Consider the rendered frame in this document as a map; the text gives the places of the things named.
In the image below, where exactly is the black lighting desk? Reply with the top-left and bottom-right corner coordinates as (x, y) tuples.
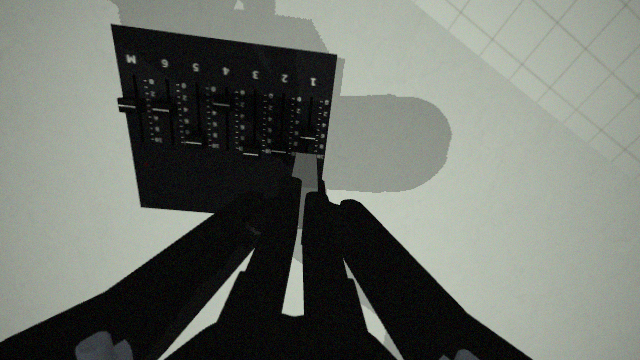
(111, 24), (337, 213)

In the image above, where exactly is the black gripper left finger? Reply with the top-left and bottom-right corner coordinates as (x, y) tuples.
(0, 153), (306, 360)

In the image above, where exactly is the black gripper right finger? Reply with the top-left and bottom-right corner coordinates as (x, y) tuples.
(300, 154), (533, 360)

